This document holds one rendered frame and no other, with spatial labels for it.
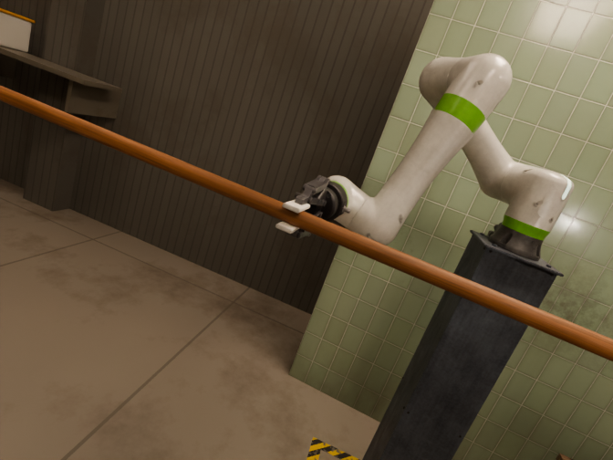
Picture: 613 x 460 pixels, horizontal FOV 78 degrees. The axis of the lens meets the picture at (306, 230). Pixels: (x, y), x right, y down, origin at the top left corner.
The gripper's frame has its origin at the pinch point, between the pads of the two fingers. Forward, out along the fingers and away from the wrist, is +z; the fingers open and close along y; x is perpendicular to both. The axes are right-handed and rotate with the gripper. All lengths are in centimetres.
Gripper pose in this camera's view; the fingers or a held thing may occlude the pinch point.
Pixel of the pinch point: (293, 215)
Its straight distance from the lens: 66.2
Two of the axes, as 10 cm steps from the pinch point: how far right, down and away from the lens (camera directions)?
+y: -3.2, 9.1, 2.7
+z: -2.9, 1.8, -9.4
